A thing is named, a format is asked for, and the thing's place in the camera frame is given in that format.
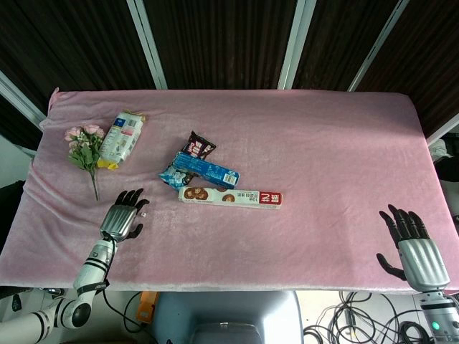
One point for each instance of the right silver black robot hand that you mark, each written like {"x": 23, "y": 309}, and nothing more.
{"x": 419, "y": 256}

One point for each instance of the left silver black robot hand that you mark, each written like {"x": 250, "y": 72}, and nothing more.
{"x": 118, "y": 218}

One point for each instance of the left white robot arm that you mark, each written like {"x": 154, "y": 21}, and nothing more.
{"x": 77, "y": 290}

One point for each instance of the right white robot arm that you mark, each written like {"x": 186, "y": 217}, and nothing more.
{"x": 439, "y": 315}

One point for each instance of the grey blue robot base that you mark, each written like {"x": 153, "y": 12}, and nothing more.
{"x": 226, "y": 317}

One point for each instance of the blue white patterned snack packet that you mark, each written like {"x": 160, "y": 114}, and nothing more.
{"x": 175, "y": 177}

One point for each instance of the pink artificial flower bouquet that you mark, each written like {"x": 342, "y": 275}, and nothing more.
{"x": 86, "y": 150}

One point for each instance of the white yellow snack bag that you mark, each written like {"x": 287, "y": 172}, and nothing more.
{"x": 121, "y": 139}

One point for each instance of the orange tag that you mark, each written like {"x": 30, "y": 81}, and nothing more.
{"x": 147, "y": 304}

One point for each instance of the blue rectangular box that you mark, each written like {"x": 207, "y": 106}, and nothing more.
{"x": 208, "y": 170}

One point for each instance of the dark brown snack packet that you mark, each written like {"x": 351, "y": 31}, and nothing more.
{"x": 198, "y": 145}

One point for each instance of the long white red wrap box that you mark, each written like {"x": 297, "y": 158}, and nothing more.
{"x": 229, "y": 196}

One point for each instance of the pink velvet tablecloth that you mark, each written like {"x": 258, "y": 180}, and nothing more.
{"x": 229, "y": 186}

